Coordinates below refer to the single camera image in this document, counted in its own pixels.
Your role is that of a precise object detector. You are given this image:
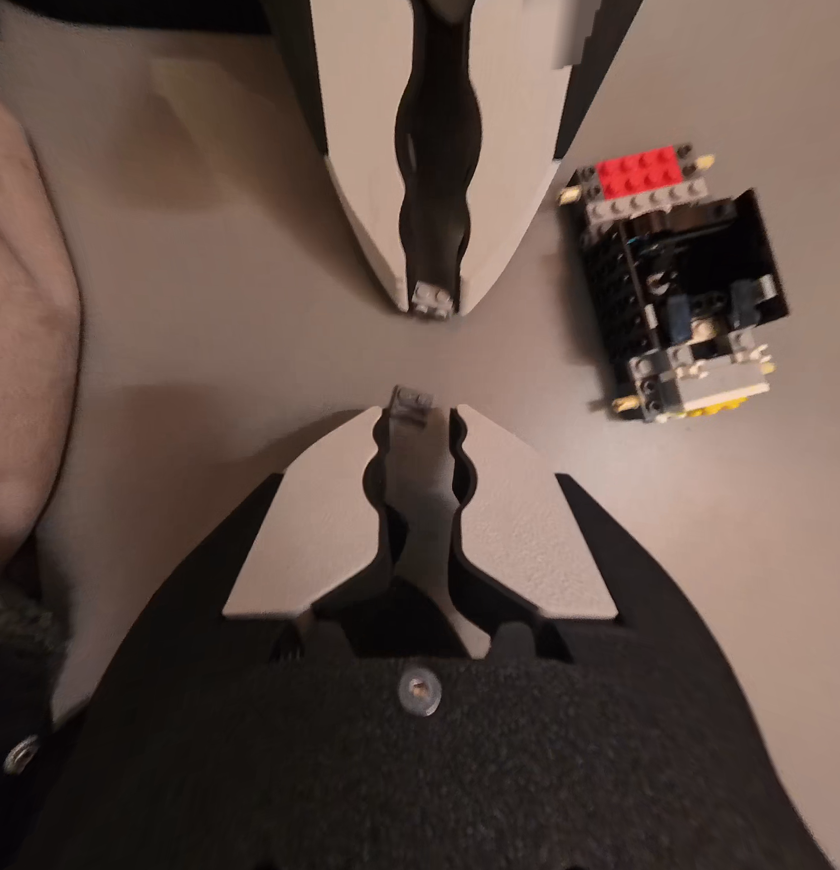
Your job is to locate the grey desk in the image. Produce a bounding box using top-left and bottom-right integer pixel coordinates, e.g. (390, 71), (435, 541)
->
(0, 0), (840, 864)

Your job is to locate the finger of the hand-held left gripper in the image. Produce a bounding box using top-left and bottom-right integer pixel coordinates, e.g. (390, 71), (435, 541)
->
(437, 0), (574, 317)
(310, 0), (440, 315)

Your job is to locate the small grey hinge brick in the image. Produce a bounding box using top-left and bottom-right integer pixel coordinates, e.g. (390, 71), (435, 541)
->
(413, 280), (456, 319)
(389, 385), (433, 428)

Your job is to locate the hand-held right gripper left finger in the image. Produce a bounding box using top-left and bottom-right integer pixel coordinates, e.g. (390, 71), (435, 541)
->
(222, 406), (410, 629)

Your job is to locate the black and grey brick model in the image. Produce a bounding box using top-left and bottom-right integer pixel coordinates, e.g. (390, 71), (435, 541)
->
(558, 143), (792, 424)

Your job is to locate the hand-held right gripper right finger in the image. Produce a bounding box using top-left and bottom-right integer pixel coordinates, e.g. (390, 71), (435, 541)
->
(449, 404), (621, 647)

